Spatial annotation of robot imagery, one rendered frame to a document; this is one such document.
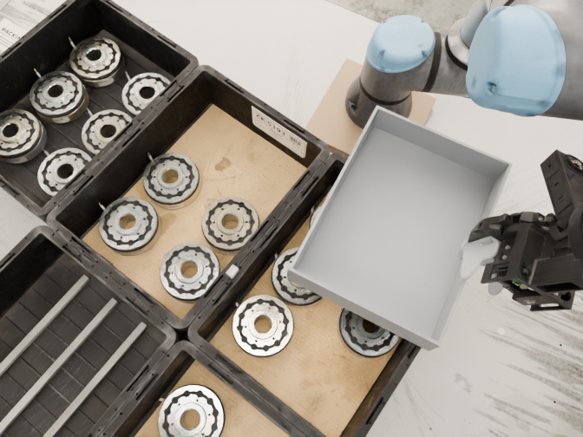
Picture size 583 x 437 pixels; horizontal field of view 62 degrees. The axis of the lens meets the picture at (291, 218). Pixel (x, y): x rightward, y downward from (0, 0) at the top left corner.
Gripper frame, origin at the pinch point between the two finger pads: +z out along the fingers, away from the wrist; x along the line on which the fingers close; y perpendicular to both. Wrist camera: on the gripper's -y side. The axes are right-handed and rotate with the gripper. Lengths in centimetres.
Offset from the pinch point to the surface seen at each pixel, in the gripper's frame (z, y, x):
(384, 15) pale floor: 115, -139, -4
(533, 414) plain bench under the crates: 28.1, 9.1, 39.9
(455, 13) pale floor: 106, -154, 23
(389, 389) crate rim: 15.1, 18.5, 3.3
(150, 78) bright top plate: 40, -18, -54
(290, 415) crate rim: 18.6, 27.5, -8.0
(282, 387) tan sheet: 28.9, 24.1, -7.5
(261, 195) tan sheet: 34.0, -5.6, -24.4
